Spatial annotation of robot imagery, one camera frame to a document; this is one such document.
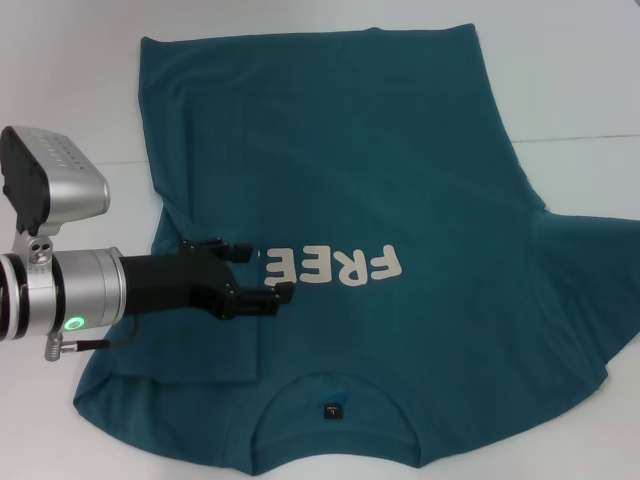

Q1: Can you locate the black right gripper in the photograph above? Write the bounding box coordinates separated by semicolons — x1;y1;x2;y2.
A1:
118;249;242;322

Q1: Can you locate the teal t-shirt with FREE print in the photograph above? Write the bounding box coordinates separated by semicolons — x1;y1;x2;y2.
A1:
72;22;640;480

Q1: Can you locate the left arm cable with connector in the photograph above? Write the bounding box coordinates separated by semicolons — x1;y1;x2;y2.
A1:
43;313;139;363

